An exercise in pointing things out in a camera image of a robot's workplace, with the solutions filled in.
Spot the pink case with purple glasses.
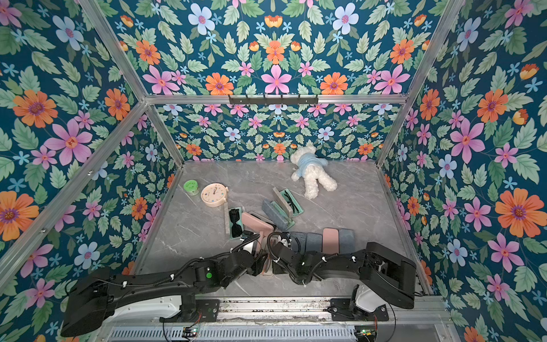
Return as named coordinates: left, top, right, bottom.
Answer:
left=322, top=228, right=340, bottom=255

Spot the grey case with red glasses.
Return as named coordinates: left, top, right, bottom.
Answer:
left=338, top=229, right=356, bottom=255

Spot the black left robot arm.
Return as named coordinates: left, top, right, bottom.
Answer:
left=60, top=237, right=266, bottom=337

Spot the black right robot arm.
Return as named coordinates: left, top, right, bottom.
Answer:
left=266, top=232, right=417, bottom=309

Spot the grey case with olive glasses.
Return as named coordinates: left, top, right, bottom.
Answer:
left=262, top=199, right=295, bottom=232

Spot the cream round alarm clock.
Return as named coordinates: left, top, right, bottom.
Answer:
left=200, top=182, right=229, bottom=207

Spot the green lidded round container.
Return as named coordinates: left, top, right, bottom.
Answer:
left=183, top=180, right=199, bottom=196

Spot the white teddy bear blue shirt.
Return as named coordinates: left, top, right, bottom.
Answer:
left=290, top=145, right=338, bottom=200

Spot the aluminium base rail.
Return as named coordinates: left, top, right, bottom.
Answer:
left=100, top=296, right=377, bottom=326

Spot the black hook rail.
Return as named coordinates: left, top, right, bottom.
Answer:
left=228, top=95, right=319, bottom=105

